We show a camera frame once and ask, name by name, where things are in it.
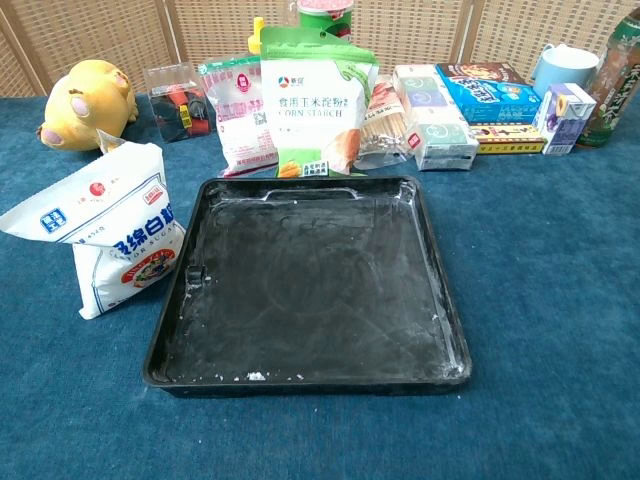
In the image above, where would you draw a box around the white sugar bag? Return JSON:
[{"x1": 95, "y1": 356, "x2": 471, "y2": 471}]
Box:
[{"x1": 0, "y1": 130, "x2": 187, "y2": 321}]

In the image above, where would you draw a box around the black baking tray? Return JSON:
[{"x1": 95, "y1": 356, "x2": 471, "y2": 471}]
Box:
[{"x1": 142, "y1": 175, "x2": 473, "y2": 399}]

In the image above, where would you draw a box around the bamboo skewers pack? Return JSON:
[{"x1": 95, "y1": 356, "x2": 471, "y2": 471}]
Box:
[{"x1": 353, "y1": 74, "x2": 416, "y2": 171}]

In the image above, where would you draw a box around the white bag with pink print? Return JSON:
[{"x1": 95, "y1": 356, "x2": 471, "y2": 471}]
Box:
[{"x1": 198, "y1": 54, "x2": 281, "y2": 179}]

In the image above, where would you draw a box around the green white corn starch bag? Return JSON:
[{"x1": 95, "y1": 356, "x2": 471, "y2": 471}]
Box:
[{"x1": 259, "y1": 25, "x2": 380, "y2": 180}]

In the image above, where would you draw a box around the tissue packs bundle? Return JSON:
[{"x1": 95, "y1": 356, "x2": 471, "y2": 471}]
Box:
[{"x1": 391, "y1": 63, "x2": 481, "y2": 173}]

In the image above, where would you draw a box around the clear plastic box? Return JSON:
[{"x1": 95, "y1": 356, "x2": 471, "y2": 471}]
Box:
[{"x1": 143, "y1": 62, "x2": 217, "y2": 145}]

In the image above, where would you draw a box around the yellow red flat box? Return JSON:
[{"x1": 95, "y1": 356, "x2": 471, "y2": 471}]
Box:
[{"x1": 469, "y1": 122, "x2": 547, "y2": 155}]

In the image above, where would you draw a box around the yellow plastic clip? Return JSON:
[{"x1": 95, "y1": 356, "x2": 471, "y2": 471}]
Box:
[{"x1": 246, "y1": 16, "x2": 266, "y2": 55}]

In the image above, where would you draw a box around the blue snack box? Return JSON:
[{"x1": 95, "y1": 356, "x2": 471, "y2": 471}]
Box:
[{"x1": 434, "y1": 62, "x2": 544, "y2": 126}]

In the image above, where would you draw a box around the green red snack can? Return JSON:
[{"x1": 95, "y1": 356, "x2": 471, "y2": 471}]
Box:
[{"x1": 298, "y1": 0, "x2": 354, "y2": 42}]

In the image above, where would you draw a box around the blue table cloth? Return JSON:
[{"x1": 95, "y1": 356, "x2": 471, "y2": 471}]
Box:
[{"x1": 0, "y1": 94, "x2": 640, "y2": 480}]

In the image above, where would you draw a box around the purple white juice carton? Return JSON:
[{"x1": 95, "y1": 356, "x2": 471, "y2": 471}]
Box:
[{"x1": 532, "y1": 82, "x2": 598, "y2": 156}]

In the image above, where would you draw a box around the yellow plush toy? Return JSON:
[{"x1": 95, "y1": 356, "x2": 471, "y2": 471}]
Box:
[{"x1": 37, "y1": 58, "x2": 140, "y2": 153}]

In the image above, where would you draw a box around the light blue mug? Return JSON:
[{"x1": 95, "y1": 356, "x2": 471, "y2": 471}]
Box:
[{"x1": 530, "y1": 43, "x2": 600, "y2": 99}]

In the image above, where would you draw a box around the woven rattan folding screen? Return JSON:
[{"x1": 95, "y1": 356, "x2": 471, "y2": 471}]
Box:
[{"x1": 0, "y1": 0, "x2": 640, "y2": 99}]

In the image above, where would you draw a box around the green tea bottle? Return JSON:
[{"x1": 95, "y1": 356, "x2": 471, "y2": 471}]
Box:
[{"x1": 575, "y1": 0, "x2": 640, "y2": 150}]

